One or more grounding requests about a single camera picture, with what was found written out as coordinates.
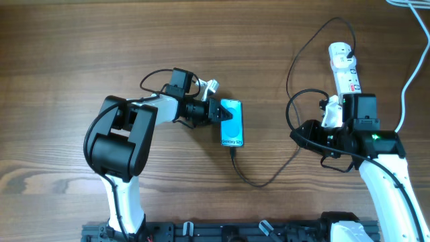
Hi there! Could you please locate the blue Galaxy smartphone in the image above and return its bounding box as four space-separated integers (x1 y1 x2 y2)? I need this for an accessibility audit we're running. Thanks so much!
220 99 244 147

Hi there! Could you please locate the black charger cable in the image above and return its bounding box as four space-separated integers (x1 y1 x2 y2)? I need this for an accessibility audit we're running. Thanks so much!
229 16 357 188

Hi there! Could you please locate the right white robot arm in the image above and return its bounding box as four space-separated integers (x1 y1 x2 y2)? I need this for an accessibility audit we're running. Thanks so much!
290 93 429 241

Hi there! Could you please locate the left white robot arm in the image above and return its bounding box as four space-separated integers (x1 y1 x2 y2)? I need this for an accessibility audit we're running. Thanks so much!
83 68 232 241

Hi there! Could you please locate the white charger plug adapter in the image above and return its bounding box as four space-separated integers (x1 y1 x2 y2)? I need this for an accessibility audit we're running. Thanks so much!
330 52 357 73

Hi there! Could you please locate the white power strip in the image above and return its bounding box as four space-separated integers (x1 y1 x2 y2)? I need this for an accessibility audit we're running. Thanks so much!
329 42 361 99

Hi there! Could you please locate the white power strip cord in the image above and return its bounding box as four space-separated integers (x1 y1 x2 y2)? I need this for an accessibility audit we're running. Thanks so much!
384 0 430 135

